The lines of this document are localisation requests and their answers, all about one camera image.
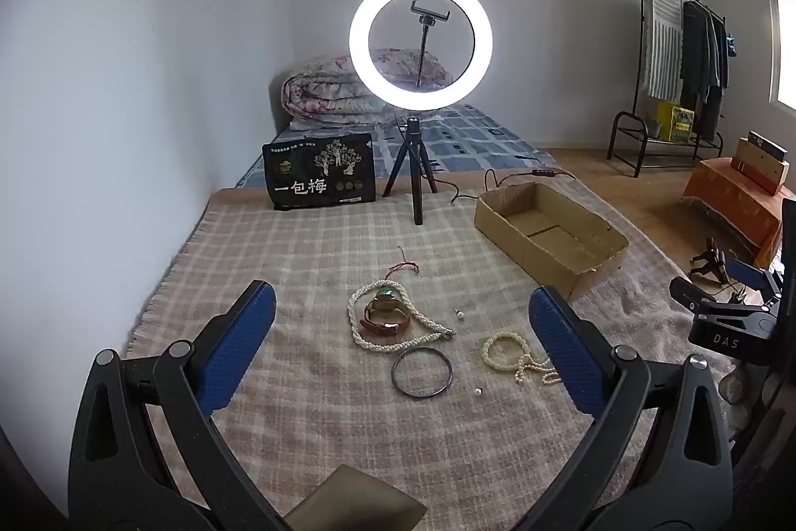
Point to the folded floral quilt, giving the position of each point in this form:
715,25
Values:
317,95

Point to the dark slim box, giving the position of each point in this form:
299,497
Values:
770,146

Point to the bright window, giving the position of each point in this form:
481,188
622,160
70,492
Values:
786,52

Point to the black phone holder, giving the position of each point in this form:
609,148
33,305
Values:
425,52

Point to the black tripod stand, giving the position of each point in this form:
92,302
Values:
415,164

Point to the orange cloth covered table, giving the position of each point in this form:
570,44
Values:
727,201

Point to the small pearl strand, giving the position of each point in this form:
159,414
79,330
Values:
528,366

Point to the yellow box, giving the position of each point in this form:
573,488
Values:
675,123

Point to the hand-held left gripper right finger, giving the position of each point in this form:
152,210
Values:
563,344

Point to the brown cardboard carton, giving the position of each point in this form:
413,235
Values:
755,171

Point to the blue patterned bedsheet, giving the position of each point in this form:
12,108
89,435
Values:
472,133

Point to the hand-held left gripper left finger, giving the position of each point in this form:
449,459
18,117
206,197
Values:
239,344

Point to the small blue hanging item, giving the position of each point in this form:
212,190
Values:
732,47

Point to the striped hanging towel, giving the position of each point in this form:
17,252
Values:
662,39

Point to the black printed snack bag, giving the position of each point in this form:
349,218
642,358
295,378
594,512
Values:
298,189

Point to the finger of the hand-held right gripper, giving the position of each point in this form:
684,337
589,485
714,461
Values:
690,294
749,275

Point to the black device on floor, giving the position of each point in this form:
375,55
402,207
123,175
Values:
712,260

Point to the dark hanging clothes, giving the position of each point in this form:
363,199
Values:
696,58

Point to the brown cardboard box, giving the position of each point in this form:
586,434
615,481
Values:
547,257

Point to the black bangle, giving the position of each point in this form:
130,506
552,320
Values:
393,373

